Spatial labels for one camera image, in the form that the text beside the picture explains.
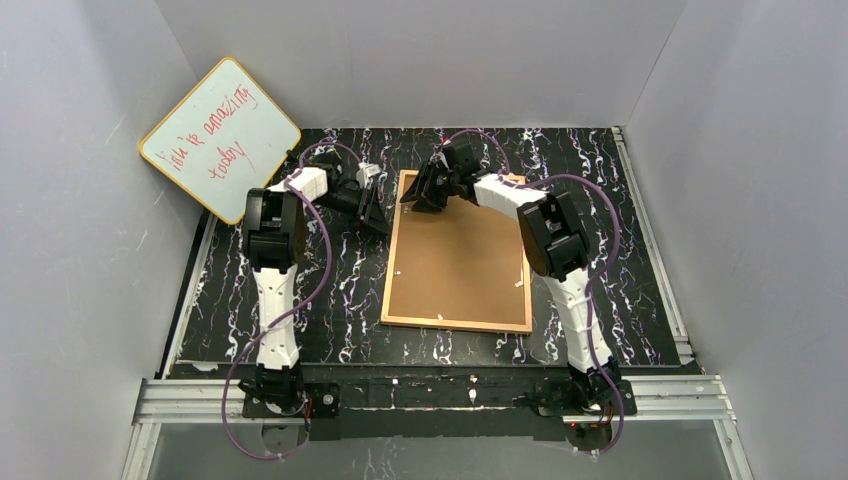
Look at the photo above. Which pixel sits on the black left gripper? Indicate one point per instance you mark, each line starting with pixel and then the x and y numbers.
pixel 365 203

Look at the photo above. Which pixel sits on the yellow-edged whiteboard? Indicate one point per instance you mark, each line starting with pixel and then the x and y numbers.
pixel 224 138

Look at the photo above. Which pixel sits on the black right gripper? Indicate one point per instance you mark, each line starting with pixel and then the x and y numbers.
pixel 442 186

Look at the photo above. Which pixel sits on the wooden picture frame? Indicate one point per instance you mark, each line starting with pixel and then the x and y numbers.
pixel 391 291

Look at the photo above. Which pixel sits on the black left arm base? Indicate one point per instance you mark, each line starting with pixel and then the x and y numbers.
pixel 312 400

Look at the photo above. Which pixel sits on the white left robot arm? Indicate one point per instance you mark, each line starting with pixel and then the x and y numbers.
pixel 274 229

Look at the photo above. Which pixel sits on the aluminium mounting rail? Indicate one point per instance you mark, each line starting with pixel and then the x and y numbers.
pixel 688 397

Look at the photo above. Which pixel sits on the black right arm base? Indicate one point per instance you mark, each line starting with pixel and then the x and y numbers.
pixel 561 397

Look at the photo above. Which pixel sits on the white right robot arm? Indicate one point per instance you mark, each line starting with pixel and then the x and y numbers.
pixel 554 240

